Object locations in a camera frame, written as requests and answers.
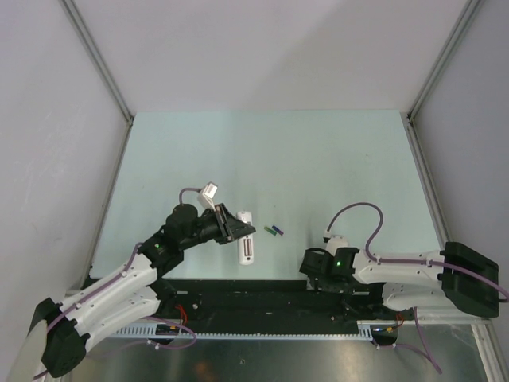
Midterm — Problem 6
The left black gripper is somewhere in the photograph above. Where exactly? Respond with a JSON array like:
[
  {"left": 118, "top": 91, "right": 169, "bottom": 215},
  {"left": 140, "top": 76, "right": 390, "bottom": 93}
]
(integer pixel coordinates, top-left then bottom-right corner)
[{"left": 180, "top": 203, "right": 255, "bottom": 251}]

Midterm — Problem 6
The white remote control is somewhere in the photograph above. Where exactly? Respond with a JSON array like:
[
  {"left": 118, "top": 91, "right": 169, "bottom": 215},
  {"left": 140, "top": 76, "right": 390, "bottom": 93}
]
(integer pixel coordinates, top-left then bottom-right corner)
[{"left": 236, "top": 211, "right": 254, "bottom": 266}]

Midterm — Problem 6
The green AAA battery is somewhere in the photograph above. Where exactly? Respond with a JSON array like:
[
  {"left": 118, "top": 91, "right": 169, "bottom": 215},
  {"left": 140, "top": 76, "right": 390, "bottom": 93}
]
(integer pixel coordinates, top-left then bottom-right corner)
[{"left": 264, "top": 226, "right": 277, "bottom": 236}]

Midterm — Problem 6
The blue purple AAA battery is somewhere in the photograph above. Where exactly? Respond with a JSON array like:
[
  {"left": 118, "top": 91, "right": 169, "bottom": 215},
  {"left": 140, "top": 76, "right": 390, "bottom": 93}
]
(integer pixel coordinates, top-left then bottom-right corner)
[{"left": 272, "top": 225, "right": 284, "bottom": 236}]

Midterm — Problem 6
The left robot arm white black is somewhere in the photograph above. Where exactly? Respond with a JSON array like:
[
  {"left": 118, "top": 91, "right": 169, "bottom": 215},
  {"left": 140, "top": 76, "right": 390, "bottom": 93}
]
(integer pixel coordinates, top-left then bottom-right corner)
[{"left": 32, "top": 204, "right": 255, "bottom": 378}]

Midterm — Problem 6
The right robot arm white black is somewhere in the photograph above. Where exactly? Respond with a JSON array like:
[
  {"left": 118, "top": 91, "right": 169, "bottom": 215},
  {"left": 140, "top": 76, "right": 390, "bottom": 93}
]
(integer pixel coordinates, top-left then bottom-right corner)
[{"left": 300, "top": 236, "right": 500, "bottom": 319}]

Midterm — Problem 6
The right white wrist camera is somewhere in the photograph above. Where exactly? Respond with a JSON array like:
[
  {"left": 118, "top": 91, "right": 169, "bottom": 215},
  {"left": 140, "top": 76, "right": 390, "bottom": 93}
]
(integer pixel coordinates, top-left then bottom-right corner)
[{"left": 323, "top": 231, "right": 349, "bottom": 257}]

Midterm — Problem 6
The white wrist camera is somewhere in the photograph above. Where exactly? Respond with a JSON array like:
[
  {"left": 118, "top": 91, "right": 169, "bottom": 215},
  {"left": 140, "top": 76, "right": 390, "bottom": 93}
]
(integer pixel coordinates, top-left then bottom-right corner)
[
  {"left": 323, "top": 231, "right": 349, "bottom": 257},
  {"left": 197, "top": 182, "right": 218, "bottom": 211}
]

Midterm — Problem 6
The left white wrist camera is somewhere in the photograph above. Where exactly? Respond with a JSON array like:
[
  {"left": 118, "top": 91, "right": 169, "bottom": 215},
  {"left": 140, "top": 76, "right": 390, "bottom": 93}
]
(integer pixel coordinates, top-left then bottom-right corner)
[{"left": 197, "top": 182, "right": 218, "bottom": 211}]

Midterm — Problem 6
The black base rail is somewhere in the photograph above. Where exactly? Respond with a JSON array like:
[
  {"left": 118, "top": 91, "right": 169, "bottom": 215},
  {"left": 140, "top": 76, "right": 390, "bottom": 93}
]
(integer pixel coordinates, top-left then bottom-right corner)
[{"left": 151, "top": 279, "right": 414, "bottom": 335}]

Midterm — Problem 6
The grey slotted cable duct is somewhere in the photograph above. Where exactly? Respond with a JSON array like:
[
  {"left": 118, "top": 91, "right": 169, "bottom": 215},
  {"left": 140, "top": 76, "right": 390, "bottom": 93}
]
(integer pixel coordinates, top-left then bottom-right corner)
[{"left": 111, "top": 320, "right": 414, "bottom": 341}]

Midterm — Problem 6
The left aluminium frame post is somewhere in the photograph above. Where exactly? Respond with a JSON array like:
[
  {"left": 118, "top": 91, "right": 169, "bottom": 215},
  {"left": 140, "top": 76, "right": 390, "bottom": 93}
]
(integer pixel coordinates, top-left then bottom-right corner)
[{"left": 59, "top": 0, "right": 134, "bottom": 124}]

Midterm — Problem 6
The aluminium frame post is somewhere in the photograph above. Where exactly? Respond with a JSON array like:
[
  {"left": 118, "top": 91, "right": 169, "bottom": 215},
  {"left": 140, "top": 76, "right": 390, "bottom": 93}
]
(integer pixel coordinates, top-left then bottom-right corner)
[
  {"left": 59, "top": 0, "right": 134, "bottom": 124},
  {"left": 407, "top": 0, "right": 484, "bottom": 120}
]

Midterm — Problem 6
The right aluminium frame post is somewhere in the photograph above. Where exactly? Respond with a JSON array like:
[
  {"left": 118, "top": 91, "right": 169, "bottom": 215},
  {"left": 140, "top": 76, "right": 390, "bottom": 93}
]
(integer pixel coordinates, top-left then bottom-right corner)
[{"left": 407, "top": 0, "right": 484, "bottom": 120}]

